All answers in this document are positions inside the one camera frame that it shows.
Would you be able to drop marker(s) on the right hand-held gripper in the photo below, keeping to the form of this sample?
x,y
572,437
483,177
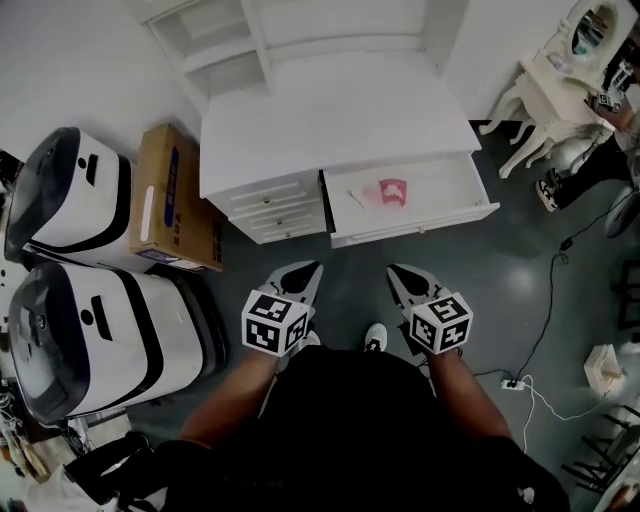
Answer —
x,y
440,325

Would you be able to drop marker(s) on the person's black clothing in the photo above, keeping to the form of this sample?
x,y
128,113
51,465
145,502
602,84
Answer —
x,y
350,440

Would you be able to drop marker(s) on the small white drawer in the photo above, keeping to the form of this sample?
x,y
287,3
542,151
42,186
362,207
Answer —
x,y
270,192
280,212
292,230

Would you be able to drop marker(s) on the white power strip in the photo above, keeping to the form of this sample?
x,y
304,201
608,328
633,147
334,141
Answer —
x,y
512,384

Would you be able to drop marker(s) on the large white drawer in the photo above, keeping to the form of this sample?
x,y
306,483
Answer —
x,y
440,185

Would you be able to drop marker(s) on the person's left forearm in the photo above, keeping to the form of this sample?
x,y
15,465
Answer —
x,y
225,400

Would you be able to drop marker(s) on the small white black robot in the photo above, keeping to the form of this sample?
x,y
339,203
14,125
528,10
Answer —
x,y
85,200

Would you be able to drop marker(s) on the black metal rack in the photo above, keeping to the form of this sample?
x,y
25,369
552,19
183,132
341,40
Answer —
x,y
600,455
625,295

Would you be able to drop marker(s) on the pink packet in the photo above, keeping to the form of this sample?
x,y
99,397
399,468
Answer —
x,y
392,192

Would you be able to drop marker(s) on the brown cardboard box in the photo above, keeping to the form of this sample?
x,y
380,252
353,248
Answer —
x,y
165,200

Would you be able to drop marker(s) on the small pink round object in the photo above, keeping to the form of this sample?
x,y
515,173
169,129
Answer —
x,y
371,196

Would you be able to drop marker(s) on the person's right forearm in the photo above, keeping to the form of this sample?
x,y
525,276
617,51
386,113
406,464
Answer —
x,y
465,400

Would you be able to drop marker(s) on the ornate cream vanity table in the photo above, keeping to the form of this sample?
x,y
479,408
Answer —
x,y
545,85

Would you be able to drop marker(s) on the person's left shoe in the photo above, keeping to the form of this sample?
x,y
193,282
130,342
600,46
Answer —
x,y
311,339

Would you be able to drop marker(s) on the person's shoe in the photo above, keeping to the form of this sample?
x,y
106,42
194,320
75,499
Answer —
x,y
376,337
311,339

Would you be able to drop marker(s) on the person's right shoe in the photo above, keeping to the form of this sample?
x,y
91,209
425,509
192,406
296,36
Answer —
x,y
376,337

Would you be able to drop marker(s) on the beige wooden box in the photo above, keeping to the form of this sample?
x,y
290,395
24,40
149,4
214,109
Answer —
x,y
600,367

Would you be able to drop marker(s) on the white desk with drawers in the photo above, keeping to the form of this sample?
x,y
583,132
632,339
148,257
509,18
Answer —
x,y
325,115

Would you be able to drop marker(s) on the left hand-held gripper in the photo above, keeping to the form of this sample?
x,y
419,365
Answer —
x,y
272,325

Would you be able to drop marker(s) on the oval cream-framed mirror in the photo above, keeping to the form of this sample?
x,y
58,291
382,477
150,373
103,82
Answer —
x,y
592,27

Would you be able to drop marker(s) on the large white black robot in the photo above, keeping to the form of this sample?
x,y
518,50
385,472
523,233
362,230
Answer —
x,y
140,345

